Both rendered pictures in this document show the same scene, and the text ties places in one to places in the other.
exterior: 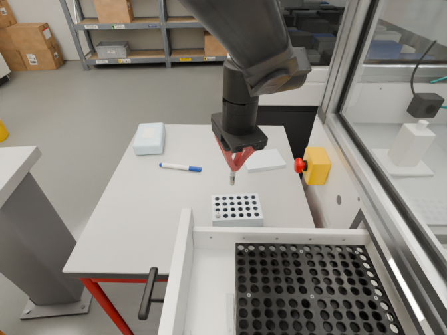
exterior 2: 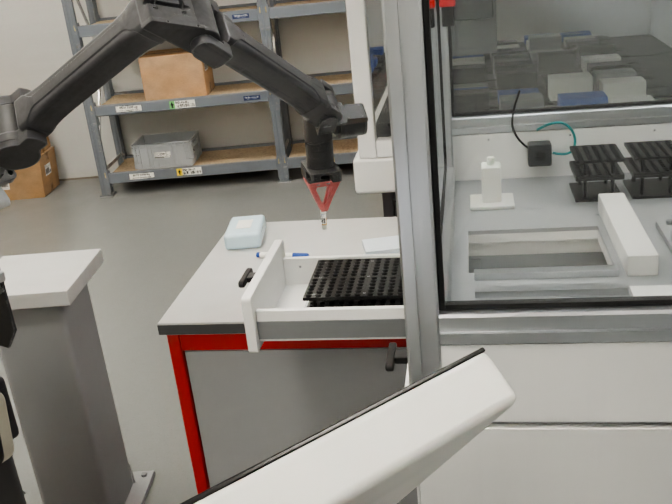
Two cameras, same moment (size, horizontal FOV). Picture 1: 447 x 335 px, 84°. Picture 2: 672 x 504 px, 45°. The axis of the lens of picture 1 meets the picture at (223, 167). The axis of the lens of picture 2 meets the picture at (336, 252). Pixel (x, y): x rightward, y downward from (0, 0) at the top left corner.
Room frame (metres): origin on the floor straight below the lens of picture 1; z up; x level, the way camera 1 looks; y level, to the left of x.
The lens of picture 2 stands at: (-1.25, -0.30, 1.52)
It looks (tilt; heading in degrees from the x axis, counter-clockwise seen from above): 22 degrees down; 9
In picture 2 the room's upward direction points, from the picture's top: 6 degrees counter-clockwise
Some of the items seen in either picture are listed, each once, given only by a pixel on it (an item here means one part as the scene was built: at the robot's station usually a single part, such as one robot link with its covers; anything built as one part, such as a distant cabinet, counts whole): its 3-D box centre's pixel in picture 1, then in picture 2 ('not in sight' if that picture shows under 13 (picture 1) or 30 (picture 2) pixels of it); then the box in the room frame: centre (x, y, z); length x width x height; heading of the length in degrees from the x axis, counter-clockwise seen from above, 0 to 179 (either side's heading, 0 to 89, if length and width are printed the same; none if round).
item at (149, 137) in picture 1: (149, 137); (245, 231); (0.75, 0.26, 0.78); 0.15 x 0.10 x 0.04; 6
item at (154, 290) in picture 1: (157, 292); (251, 277); (0.16, 0.10, 0.91); 0.07 x 0.04 x 0.01; 179
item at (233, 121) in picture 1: (239, 116); (319, 157); (0.37, -0.03, 1.08); 0.10 x 0.07 x 0.07; 22
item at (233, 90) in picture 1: (245, 79); (320, 127); (0.37, -0.03, 1.14); 0.07 x 0.06 x 0.07; 116
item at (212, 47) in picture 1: (217, 42); not in sight; (4.07, 0.09, 0.28); 0.41 x 0.32 x 0.28; 95
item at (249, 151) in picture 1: (234, 147); (321, 188); (0.38, -0.02, 1.01); 0.07 x 0.07 x 0.09; 22
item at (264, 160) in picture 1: (263, 160); (389, 245); (0.64, -0.13, 0.77); 0.13 x 0.09 x 0.02; 102
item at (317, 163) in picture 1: (313, 165); not in sight; (0.48, -0.23, 0.88); 0.07 x 0.05 x 0.07; 179
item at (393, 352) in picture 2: not in sight; (399, 356); (-0.16, -0.20, 0.91); 0.07 x 0.04 x 0.01; 179
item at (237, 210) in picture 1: (235, 211); not in sight; (0.42, -0.03, 0.78); 0.12 x 0.08 x 0.04; 93
